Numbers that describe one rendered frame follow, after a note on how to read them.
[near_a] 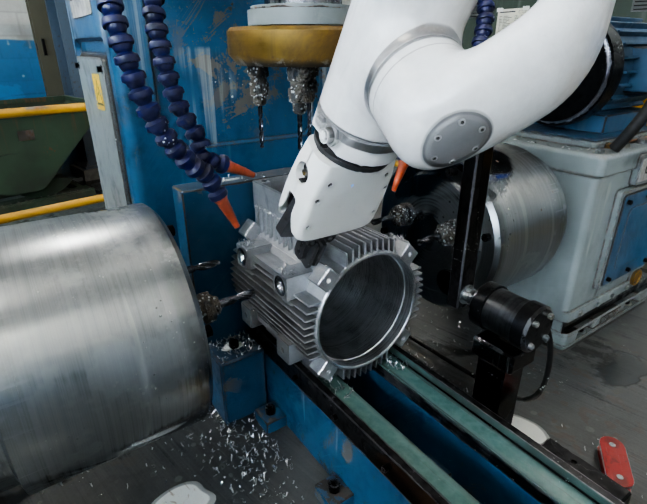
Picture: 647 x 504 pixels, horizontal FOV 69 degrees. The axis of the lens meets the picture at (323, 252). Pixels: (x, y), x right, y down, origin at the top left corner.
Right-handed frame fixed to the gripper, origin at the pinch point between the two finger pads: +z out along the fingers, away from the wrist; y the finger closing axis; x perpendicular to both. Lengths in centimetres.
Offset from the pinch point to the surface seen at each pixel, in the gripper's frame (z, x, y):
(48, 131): 250, 342, 12
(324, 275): -0.7, -4.5, -0.9
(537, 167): -4.1, 0.7, 41.6
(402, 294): 6.9, -6.7, 13.2
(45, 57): 257, 465, 33
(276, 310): 8.6, -2.1, -3.4
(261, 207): 5.7, 12.0, 0.8
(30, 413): 0.2, -7.8, -29.7
